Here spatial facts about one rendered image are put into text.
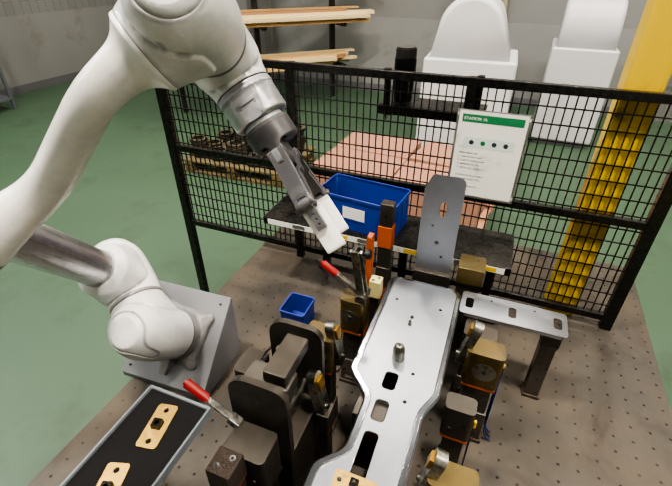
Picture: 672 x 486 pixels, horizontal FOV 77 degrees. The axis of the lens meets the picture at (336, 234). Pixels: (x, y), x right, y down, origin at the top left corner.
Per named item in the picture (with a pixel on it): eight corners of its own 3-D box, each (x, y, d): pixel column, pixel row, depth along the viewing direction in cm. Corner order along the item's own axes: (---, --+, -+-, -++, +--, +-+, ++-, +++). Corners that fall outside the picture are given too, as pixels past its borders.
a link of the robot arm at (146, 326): (162, 371, 130) (110, 377, 109) (138, 321, 136) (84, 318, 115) (204, 340, 129) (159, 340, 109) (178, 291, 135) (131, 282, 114)
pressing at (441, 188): (449, 275, 137) (467, 179, 119) (414, 267, 141) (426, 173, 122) (450, 274, 138) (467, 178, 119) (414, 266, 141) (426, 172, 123)
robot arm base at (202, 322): (144, 363, 138) (132, 364, 133) (170, 298, 142) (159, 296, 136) (190, 384, 133) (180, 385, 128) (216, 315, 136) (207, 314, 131)
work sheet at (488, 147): (511, 204, 147) (533, 115, 130) (444, 193, 154) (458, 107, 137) (511, 202, 149) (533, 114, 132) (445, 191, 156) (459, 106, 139)
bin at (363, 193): (392, 242, 148) (394, 209, 141) (316, 220, 160) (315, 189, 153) (408, 220, 160) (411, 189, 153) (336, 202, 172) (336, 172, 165)
